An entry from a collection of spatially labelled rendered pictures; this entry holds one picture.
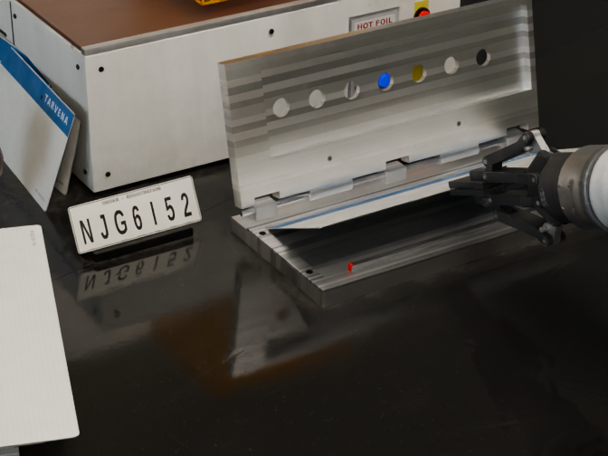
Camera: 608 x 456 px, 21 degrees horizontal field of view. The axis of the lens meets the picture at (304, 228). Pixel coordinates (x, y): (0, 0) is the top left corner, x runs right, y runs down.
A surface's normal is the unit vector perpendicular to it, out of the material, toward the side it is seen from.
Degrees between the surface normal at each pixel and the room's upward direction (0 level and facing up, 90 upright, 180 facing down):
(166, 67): 90
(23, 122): 69
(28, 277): 0
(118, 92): 90
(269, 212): 90
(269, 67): 79
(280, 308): 0
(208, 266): 0
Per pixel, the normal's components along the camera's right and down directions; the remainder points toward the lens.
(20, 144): -0.83, -0.11
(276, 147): 0.51, 0.23
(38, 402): 0.00, -0.88
